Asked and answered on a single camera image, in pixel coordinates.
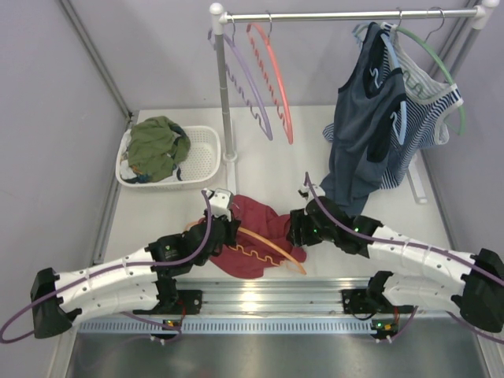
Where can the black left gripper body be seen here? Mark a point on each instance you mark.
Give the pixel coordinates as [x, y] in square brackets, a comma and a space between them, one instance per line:
[230, 231]

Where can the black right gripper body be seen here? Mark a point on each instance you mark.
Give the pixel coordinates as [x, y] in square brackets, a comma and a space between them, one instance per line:
[310, 232]

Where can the orange hanger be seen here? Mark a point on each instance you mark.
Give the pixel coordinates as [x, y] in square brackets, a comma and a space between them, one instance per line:
[290, 262]

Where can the red tank top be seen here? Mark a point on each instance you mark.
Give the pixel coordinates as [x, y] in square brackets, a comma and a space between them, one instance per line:
[265, 221]

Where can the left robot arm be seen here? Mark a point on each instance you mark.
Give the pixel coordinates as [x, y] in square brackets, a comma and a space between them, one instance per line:
[142, 282]

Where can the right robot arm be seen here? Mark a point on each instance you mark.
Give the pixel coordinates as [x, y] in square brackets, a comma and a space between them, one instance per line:
[413, 273]

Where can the dark blue tank top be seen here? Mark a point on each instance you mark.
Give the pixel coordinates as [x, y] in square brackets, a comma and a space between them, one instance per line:
[362, 126]

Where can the purple hanger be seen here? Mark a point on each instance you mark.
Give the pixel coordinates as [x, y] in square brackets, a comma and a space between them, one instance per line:
[257, 109]

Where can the blue white striped tank top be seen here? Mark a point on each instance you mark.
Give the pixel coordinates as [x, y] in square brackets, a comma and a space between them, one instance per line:
[415, 130]

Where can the green hanger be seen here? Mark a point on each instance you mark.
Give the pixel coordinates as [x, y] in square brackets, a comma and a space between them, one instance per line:
[423, 89]

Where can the pink hanger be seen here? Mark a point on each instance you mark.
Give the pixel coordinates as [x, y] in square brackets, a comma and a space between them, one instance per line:
[274, 81]

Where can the white perforated laundry basket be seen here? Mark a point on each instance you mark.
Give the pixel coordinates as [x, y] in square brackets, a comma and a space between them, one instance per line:
[196, 172]

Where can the white rack base foot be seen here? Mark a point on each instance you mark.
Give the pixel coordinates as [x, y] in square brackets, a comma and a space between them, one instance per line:
[231, 172]

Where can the green garment in basket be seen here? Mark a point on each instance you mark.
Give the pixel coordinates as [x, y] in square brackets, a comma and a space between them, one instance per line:
[156, 149]

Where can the right rack base foot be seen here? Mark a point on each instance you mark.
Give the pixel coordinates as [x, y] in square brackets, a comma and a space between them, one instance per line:
[416, 185]

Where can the left rack upright pole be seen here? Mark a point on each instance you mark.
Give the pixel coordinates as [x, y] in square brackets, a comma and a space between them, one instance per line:
[216, 11]

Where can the rack upright pole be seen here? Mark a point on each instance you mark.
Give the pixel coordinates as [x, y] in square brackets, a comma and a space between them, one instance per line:
[464, 33]
[216, 11]

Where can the silver clothes rack rod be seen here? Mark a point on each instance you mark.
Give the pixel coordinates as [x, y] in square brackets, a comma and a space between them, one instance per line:
[359, 15]

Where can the right rack upright pole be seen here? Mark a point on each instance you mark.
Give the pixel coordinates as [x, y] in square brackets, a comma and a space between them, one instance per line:
[464, 33]

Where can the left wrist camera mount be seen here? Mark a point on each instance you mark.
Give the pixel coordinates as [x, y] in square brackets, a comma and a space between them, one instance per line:
[220, 202]

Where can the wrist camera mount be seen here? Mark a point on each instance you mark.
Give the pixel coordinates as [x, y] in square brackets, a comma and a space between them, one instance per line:
[309, 192]
[220, 202]

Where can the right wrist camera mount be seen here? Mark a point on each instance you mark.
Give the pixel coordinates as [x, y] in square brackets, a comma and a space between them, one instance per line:
[309, 192]

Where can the aluminium table edge rail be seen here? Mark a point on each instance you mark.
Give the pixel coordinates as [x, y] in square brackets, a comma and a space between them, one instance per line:
[269, 297]

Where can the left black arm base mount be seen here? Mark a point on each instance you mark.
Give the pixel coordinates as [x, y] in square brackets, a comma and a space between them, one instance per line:
[187, 302]

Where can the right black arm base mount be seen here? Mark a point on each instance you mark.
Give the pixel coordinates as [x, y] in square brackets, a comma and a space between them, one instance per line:
[355, 303]

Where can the light blue slotted cable duct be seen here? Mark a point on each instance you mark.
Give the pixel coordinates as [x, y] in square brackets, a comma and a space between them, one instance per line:
[243, 326]

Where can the grey corner wall frame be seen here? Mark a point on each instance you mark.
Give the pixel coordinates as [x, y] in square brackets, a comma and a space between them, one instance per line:
[93, 53]

